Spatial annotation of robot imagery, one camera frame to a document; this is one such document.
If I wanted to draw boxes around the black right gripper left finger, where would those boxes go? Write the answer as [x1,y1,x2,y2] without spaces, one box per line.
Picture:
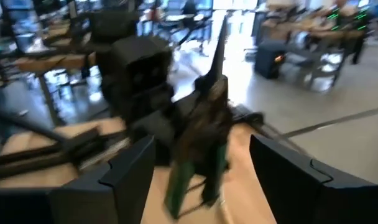
[48,136,156,224]

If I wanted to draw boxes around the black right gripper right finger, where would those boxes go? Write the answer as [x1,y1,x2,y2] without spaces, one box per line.
[250,135,333,224]

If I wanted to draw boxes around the green handled pruning shears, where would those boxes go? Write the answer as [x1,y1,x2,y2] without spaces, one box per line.
[164,17,235,220]

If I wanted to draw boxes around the black computer tower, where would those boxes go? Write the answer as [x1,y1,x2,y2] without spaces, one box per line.
[255,40,287,80]

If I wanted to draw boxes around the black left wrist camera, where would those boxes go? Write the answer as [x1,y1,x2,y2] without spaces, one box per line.
[109,34,175,94]

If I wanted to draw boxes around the black metal table frame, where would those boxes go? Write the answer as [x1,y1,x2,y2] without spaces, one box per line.
[0,107,129,183]

